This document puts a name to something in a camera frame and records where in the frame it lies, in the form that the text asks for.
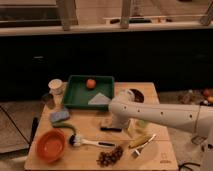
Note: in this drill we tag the wooden block eraser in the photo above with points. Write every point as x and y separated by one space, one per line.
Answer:
105 125

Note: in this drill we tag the grey folded cloth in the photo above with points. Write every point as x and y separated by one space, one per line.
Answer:
99 99

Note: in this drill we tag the bunch of red grapes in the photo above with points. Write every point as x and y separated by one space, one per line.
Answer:
110 158

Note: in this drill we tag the white paper cup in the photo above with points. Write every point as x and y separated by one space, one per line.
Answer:
55 86

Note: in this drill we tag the green plastic tray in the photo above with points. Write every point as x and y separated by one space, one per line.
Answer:
77 95

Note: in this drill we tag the green plastic cup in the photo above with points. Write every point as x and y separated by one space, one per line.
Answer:
142 124

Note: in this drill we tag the orange fruit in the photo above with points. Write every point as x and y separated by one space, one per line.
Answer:
90 83

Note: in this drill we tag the dark red bowl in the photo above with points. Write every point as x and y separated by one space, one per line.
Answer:
139 97

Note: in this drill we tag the blue sponge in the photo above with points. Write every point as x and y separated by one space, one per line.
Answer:
59 116

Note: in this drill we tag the green chili pepper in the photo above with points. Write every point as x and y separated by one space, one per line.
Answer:
64 125

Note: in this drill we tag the yellow banana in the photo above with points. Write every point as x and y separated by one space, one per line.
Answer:
139 141

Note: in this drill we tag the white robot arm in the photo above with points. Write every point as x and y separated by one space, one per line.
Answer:
129 103

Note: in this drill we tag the dark metal can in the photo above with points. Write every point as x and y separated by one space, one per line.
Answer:
48 100

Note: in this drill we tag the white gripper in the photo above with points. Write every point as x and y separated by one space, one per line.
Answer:
120 123

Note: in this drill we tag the orange red bowl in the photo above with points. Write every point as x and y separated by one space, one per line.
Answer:
50 146

